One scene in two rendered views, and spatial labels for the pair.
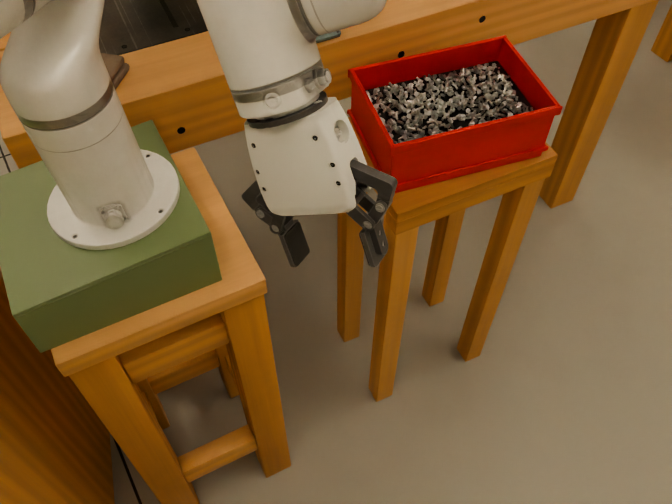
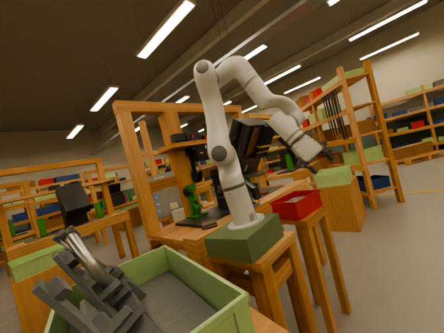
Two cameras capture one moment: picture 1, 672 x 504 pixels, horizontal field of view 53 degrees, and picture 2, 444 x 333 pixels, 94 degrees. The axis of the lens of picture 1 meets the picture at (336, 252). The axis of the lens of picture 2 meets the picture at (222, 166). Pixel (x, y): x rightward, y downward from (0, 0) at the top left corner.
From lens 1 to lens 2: 0.88 m
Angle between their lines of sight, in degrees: 55
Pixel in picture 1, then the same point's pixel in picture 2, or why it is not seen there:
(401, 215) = (307, 221)
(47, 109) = (238, 180)
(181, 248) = (274, 217)
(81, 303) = (259, 238)
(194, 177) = not seen: hidden behind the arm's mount
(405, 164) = (299, 209)
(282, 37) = (295, 123)
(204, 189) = not seen: hidden behind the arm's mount
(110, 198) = (251, 210)
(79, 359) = (265, 261)
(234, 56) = (289, 128)
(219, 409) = not seen: outside the picture
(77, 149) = (244, 193)
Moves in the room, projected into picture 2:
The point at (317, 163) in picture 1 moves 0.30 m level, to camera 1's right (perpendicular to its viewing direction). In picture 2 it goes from (311, 142) to (359, 129)
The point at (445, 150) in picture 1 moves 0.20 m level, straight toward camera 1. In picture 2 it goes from (304, 203) to (323, 209)
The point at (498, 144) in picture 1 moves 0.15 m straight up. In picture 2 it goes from (313, 201) to (308, 180)
